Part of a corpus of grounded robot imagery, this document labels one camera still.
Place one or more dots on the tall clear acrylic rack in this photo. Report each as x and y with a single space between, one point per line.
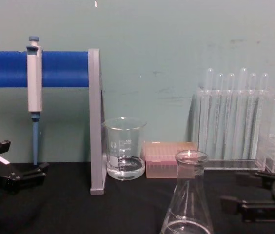
232 164

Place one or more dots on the glass conical flask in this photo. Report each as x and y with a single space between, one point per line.
188 195

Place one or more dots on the white pipette with blue tip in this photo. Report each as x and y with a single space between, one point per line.
35 85

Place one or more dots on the pipette stand with blue bar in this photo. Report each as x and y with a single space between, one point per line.
5 68

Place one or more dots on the pink pipette tip box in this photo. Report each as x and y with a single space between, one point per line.
159 168

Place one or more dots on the glass beaker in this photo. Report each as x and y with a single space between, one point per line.
125 170

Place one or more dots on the clear plastic transfer pipette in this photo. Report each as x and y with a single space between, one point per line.
230 81
220 81
210 78
252 81

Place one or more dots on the black table cloth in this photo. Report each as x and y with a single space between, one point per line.
127 207

